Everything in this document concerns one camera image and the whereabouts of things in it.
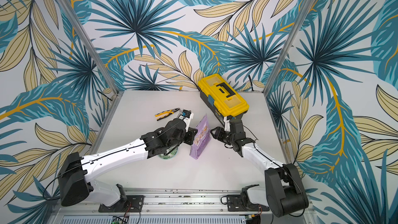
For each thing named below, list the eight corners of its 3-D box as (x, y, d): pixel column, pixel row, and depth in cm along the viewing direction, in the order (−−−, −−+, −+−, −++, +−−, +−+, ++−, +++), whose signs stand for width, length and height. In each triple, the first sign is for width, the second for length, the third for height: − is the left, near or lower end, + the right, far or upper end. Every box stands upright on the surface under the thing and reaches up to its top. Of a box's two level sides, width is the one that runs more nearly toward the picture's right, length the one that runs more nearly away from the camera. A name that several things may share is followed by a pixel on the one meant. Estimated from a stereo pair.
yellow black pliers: (156, 121, 106) (156, 119, 104) (154, 116, 108) (154, 114, 106) (180, 111, 111) (180, 109, 109) (178, 107, 113) (177, 105, 111)
